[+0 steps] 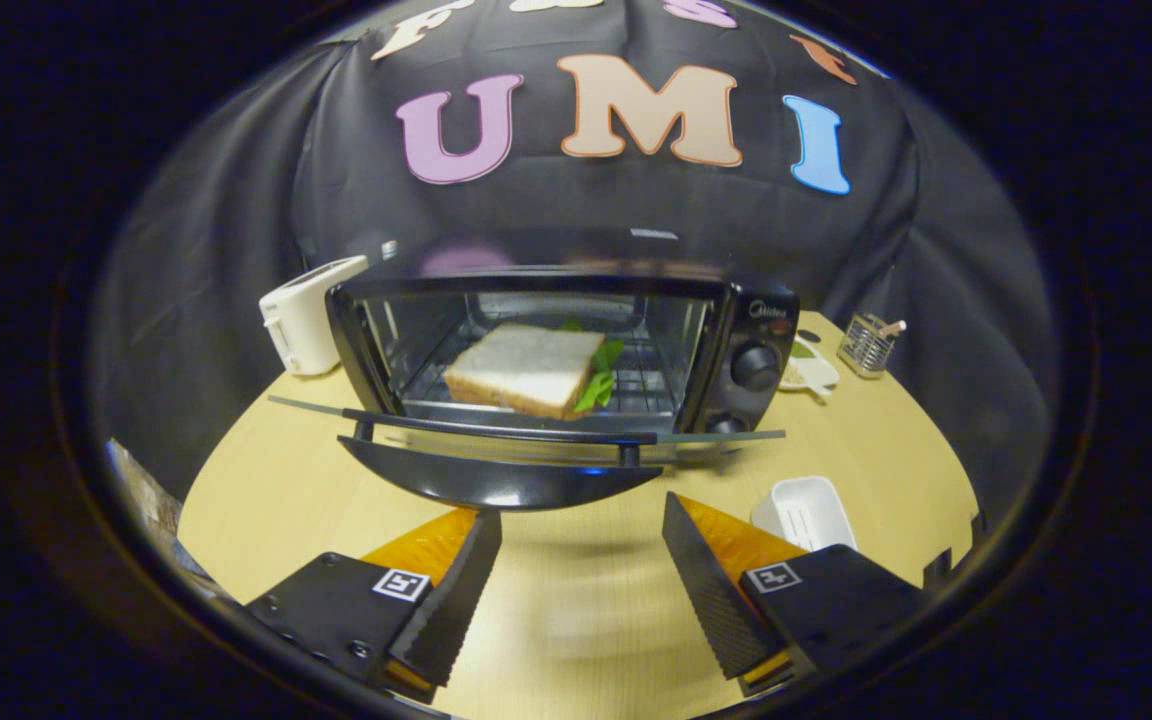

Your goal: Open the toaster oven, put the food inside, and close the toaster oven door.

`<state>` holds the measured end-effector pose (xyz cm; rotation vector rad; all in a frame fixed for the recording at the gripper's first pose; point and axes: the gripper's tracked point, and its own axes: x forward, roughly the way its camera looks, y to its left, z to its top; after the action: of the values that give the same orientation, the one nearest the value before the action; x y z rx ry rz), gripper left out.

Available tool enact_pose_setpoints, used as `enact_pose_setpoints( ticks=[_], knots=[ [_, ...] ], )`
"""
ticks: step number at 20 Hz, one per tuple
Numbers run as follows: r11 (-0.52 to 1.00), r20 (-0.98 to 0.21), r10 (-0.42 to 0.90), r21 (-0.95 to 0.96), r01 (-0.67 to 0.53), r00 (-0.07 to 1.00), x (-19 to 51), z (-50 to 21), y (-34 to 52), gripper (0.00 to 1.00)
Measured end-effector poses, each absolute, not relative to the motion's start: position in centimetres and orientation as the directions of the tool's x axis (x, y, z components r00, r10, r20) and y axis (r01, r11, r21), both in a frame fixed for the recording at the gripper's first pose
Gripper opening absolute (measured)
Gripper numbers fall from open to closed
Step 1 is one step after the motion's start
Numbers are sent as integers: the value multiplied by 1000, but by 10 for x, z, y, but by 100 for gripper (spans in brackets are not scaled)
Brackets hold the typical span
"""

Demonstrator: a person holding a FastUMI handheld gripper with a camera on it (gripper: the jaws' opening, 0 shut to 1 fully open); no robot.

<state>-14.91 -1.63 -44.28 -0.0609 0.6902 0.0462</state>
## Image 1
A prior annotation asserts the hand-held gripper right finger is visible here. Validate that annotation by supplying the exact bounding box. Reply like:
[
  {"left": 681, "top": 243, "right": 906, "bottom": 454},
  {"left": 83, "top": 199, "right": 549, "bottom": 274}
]
[{"left": 662, "top": 490, "right": 927, "bottom": 698}]

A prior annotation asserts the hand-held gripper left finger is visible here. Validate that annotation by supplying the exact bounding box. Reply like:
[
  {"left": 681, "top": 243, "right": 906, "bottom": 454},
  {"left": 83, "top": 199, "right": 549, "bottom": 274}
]
[{"left": 246, "top": 508, "right": 503, "bottom": 701}]

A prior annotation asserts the sandwich with lettuce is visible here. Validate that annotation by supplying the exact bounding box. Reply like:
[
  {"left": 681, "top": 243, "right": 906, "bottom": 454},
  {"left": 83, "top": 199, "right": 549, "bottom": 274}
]
[{"left": 443, "top": 320, "right": 625, "bottom": 421}]

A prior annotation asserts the black toaster oven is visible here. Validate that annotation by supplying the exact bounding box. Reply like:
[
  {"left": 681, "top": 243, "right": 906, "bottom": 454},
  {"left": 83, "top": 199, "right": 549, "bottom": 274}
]
[{"left": 268, "top": 265, "right": 802, "bottom": 511}]

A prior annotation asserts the white bread toaster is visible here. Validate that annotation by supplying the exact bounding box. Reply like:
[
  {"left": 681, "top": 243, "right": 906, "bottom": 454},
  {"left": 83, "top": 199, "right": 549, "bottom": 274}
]
[{"left": 259, "top": 255, "right": 370, "bottom": 377}]

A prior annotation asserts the white plastic tray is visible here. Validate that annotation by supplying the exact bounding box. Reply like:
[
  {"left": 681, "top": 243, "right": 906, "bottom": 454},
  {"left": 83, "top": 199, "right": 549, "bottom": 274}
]
[{"left": 751, "top": 476, "right": 857, "bottom": 553}]

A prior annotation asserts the small cream dish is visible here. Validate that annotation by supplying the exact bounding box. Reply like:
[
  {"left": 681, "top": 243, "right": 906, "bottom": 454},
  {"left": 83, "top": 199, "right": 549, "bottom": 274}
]
[{"left": 779, "top": 340, "right": 840, "bottom": 399}]

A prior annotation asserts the metal wire holder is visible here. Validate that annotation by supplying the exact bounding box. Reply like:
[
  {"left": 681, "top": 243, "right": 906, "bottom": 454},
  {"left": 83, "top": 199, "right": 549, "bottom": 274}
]
[{"left": 838, "top": 312, "right": 907, "bottom": 379}]

